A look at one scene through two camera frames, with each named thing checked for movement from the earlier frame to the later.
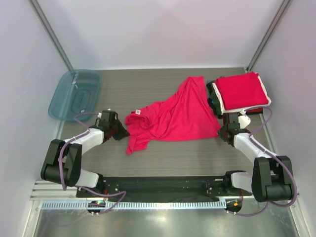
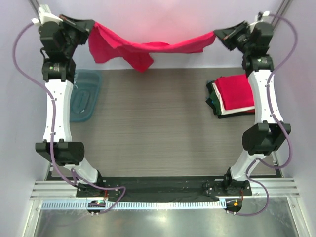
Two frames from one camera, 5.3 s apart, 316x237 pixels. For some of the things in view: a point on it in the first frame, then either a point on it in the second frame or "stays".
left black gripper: (123, 133) → (82, 27)
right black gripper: (220, 132) → (228, 35)
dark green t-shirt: (214, 96) stays
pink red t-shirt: (241, 90) stays
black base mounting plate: (117, 187) stays
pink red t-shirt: (187, 114) → (104, 45)
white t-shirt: (223, 111) stays
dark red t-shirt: (257, 110) stays
